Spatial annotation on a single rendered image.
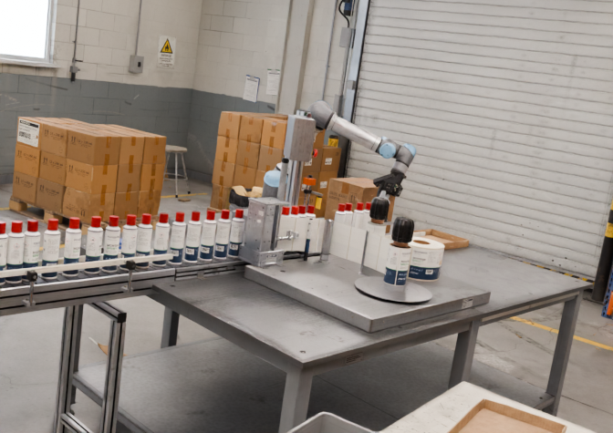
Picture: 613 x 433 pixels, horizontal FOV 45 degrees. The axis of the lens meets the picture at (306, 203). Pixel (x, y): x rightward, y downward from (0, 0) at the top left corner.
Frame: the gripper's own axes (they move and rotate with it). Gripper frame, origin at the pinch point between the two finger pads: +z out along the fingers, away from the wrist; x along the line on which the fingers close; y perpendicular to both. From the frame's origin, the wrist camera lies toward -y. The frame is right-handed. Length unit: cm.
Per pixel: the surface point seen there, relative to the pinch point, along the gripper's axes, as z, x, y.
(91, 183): 35, 51, -328
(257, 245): 54, -74, 16
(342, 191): -4.4, 7.0, -31.3
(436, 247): 18, -22, 58
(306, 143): 3, -65, 1
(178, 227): 65, -105, 5
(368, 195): -8.1, 12.0, -17.8
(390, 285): 45, -47, 63
